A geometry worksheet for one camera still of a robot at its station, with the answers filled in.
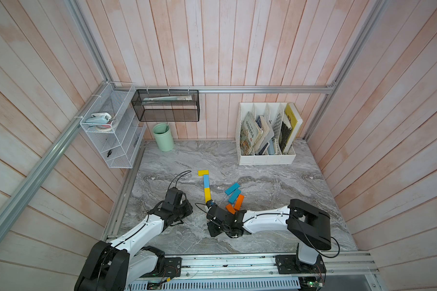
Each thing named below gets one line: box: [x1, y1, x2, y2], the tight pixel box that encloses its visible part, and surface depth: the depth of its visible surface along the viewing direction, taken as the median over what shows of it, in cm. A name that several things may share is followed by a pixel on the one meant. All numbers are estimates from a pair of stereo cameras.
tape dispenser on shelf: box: [84, 112, 113, 132], surface depth 70 cm
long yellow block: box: [203, 187, 212, 204], surface depth 97 cm
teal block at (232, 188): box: [224, 182, 241, 196], surface depth 100 cm
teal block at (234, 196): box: [228, 187, 241, 204], surface depth 96 cm
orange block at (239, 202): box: [233, 194, 245, 211], surface depth 94 cm
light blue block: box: [203, 174, 211, 188], surface depth 103 cm
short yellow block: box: [197, 169, 210, 177], surface depth 106 cm
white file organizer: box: [236, 102, 297, 166], surface depth 107 cm
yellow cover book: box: [282, 102, 303, 154], surface depth 100 cm
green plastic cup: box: [152, 122, 175, 153], surface depth 112 cm
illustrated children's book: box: [239, 111, 264, 156], surface depth 106 cm
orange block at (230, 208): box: [225, 203, 237, 215], surface depth 92 cm
